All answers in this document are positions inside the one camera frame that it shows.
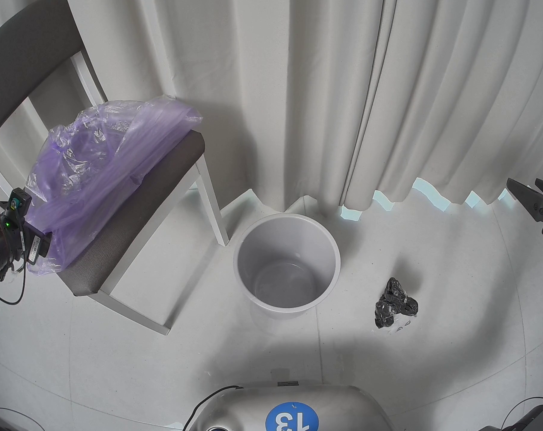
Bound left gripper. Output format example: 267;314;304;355
25;227;53;267

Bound purple plastic bag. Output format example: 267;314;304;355
23;95;204;276

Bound black plastic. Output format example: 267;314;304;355
374;277;419;329

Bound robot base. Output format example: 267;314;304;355
184;368;391;431

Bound white trash bin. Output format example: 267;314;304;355
233;214;341;321

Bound grey padded white chair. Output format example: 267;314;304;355
0;0;231;336

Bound white curtain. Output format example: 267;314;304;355
0;0;400;214
339;0;543;221

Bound black cable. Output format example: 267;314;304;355
500;396;543;431
0;408;46;431
183;385;246;431
0;259;28;305

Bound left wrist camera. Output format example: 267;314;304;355
4;188;33;232

